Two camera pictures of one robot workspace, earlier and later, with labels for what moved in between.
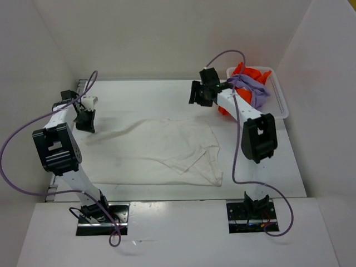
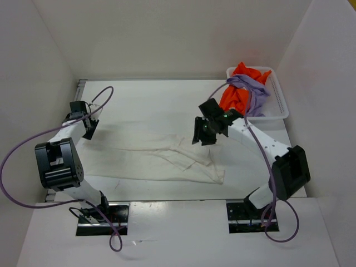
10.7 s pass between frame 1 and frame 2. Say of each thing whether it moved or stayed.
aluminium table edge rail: stayed
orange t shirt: stayed
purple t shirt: stayed
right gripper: moved
